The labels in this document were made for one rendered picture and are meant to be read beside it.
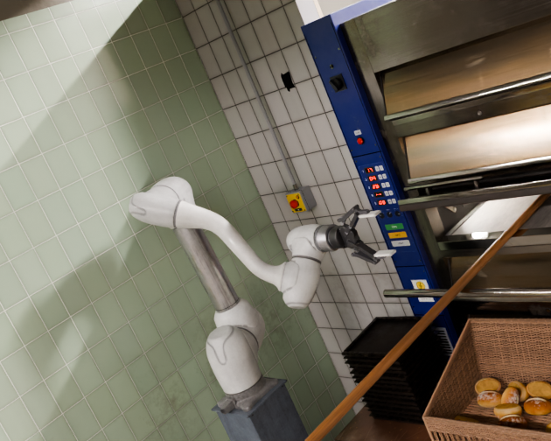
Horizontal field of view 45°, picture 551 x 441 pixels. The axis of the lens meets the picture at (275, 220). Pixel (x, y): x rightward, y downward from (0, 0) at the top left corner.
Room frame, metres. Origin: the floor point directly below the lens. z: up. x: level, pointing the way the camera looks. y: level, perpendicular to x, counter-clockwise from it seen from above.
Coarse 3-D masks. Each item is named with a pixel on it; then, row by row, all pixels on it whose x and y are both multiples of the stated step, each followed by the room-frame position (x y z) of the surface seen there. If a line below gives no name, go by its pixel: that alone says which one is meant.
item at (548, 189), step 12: (504, 180) 2.23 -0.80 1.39; (516, 180) 2.16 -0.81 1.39; (528, 180) 2.10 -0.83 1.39; (432, 192) 2.42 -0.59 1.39; (444, 192) 2.35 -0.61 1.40; (504, 192) 2.05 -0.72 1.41; (516, 192) 2.01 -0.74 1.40; (528, 192) 1.98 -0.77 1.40; (540, 192) 1.95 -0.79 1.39; (408, 204) 2.34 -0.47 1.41; (420, 204) 2.30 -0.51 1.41; (432, 204) 2.26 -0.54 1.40; (444, 204) 2.22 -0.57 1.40; (456, 204) 2.19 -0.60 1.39
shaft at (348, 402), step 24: (528, 216) 2.31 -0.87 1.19; (504, 240) 2.18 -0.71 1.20; (480, 264) 2.07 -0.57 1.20; (456, 288) 1.97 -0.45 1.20; (432, 312) 1.88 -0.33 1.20; (408, 336) 1.80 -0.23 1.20; (384, 360) 1.72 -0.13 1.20; (360, 384) 1.65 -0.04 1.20; (336, 408) 1.59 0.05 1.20; (312, 432) 1.53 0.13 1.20
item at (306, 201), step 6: (306, 186) 2.89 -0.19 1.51; (288, 192) 2.92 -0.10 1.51; (294, 192) 2.88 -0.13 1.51; (300, 192) 2.86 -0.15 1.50; (306, 192) 2.88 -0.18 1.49; (288, 198) 2.92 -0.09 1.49; (294, 198) 2.89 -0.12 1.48; (300, 198) 2.86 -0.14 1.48; (306, 198) 2.87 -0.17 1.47; (312, 198) 2.89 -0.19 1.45; (300, 204) 2.87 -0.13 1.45; (306, 204) 2.86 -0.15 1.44; (312, 204) 2.88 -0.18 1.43; (294, 210) 2.91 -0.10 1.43; (300, 210) 2.88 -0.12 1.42; (306, 210) 2.86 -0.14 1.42
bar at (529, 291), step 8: (464, 288) 2.01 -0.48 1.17; (472, 288) 1.98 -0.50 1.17; (480, 288) 1.96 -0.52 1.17; (488, 288) 1.94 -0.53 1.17; (496, 288) 1.91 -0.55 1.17; (504, 288) 1.89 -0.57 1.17; (512, 288) 1.87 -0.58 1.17; (520, 288) 1.85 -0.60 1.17; (528, 288) 1.83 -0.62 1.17; (536, 288) 1.81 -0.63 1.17; (544, 288) 1.79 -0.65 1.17; (384, 296) 2.25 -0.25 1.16; (392, 296) 2.22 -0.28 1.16; (400, 296) 2.19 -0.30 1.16; (408, 296) 2.16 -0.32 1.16; (416, 296) 2.14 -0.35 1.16; (424, 296) 2.11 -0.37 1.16; (432, 296) 2.09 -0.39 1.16; (440, 296) 2.06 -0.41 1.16; (456, 296) 2.02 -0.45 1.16; (464, 296) 1.99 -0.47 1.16; (472, 296) 1.97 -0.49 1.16; (480, 296) 1.95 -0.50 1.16; (488, 296) 1.92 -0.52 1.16; (496, 296) 1.90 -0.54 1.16; (504, 296) 1.88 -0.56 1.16; (512, 296) 1.86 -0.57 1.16; (520, 296) 1.84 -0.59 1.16; (528, 296) 1.82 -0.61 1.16; (536, 296) 1.80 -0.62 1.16; (544, 296) 1.78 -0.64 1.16
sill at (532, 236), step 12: (528, 228) 2.23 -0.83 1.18; (540, 228) 2.19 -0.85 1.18; (444, 240) 2.46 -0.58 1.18; (456, 240) 2.42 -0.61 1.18; (468, 240) 2.37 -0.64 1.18; (480, 240) 2.33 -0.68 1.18; (492, 240) 2.29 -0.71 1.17; (516, 240) 2.22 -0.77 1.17; (528, 240) 2.18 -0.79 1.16; (540, 240) 2.15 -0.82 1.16
